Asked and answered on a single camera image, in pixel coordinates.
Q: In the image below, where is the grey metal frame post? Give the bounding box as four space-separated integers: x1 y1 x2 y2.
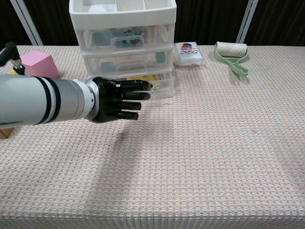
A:
236 0 259 44
9 0 44 46

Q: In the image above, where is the pink cube box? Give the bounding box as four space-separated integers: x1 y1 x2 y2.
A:
20 52 61 79

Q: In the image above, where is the white plastic drawer unit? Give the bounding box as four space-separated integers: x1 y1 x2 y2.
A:
69 0 177 100

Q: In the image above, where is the black and silver left hand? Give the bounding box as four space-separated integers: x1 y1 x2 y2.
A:
84 76 153 124

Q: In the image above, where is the beige woven tablecloth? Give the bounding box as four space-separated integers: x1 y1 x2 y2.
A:
0 44 305 229

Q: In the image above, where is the clear drawer with green items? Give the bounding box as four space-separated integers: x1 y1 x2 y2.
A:
75 23 174 52

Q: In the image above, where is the white packet with printed label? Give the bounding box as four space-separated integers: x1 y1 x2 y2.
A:
173 41 206 67

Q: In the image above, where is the brown cardboard box with label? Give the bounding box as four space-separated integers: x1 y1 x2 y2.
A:
0 127 15 139

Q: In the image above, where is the green lint roller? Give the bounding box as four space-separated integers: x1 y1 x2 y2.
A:
214 41 249 78

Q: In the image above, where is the clear drawer with yellow blocks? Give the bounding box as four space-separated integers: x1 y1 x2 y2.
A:
112 70 176 100

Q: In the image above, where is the yellow bow-shaped sponge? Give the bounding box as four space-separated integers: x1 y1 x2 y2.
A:
126 75 150 82

